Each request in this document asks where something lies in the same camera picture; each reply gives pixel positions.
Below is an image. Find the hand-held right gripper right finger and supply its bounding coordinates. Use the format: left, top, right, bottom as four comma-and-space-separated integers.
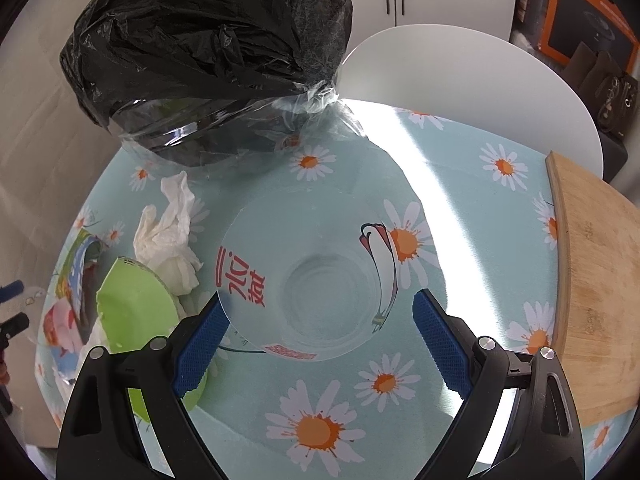
412, 287, 586, 480

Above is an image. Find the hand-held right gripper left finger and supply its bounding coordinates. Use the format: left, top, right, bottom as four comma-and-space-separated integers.
56, 301, 236, 480

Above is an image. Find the colourful snack wrapper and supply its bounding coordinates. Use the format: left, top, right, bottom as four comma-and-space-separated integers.
37, 229, 112, 363

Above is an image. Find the green plastic bowl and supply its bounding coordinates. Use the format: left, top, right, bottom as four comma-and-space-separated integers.
95, 256, 208, 426

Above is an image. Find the small white tissue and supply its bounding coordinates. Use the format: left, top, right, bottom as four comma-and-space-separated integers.
155, 254, 204, 297

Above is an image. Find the large white tissue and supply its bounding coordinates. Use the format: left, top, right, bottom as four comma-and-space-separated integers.
132, 172, 202, 263

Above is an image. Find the clear plastic cup red print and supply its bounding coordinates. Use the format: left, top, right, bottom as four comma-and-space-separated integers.
216, 191, 401, 363

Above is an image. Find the clear plastic trash bin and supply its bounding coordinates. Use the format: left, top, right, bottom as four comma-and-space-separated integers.
107, 85, 351, 182

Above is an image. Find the black trash bag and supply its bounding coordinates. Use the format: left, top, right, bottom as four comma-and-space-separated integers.
59, 0, 354, 171

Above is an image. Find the daisy print tablecloth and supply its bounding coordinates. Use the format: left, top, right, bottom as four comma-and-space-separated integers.
37, 100, 632, 480

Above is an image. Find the wooden cutting board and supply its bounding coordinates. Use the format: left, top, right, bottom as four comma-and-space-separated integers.
545, 150, 634, 428

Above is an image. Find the brown bag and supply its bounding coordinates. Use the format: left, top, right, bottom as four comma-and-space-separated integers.
570, 40, 632, 136

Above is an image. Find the orange cardboard box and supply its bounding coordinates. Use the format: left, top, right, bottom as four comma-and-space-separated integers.
540, 0, 640, 68

